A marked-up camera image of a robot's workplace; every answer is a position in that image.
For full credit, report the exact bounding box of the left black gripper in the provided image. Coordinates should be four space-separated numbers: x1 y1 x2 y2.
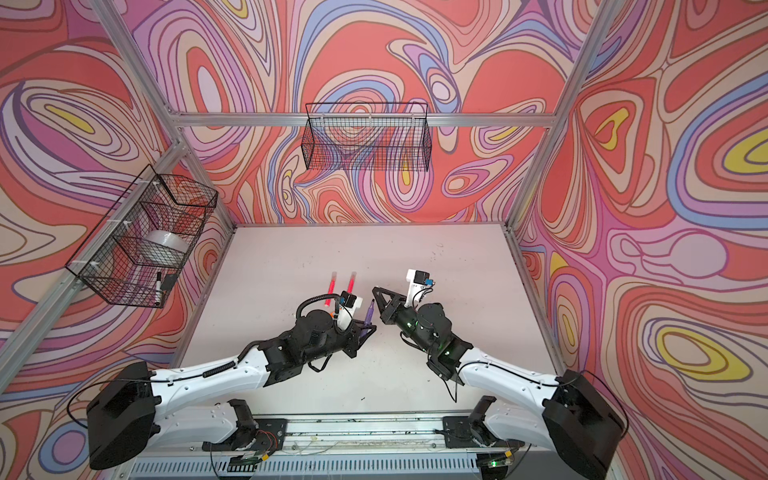
300 321 378 368

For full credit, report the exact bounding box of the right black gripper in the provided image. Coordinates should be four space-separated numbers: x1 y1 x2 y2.
372 287 436 354

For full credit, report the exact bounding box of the pink highlighter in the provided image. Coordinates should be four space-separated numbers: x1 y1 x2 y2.
325 271 337 307
346 271 357 294

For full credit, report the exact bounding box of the purple highlighter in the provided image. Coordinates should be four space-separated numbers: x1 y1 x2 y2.
363 300 376 327

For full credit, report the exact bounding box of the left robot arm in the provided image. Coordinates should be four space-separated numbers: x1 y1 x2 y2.
83 310 377 471

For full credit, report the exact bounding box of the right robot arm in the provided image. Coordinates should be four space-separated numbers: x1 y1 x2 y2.
372 287 627 479

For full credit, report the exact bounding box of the black marker in basket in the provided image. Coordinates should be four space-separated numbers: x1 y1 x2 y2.
154 271 164 307

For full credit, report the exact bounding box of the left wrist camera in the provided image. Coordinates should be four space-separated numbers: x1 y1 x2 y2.
335 291 362 332

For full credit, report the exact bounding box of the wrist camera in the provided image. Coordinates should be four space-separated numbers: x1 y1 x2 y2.
405 269 434 307
335 291 362 332

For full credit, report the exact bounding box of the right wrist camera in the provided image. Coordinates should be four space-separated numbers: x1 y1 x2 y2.
405 269 434 307

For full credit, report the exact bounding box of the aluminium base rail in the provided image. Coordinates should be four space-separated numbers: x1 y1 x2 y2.
119 410 607 457

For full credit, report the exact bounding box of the back black wire basket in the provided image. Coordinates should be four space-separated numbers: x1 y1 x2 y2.
301 101 432 172

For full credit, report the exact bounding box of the black wire basket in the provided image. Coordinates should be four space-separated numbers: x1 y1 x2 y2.
66 166 218 309
301 101 432 172

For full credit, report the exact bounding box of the left black wire basket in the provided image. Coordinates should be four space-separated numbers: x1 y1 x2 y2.
66 166 218 309

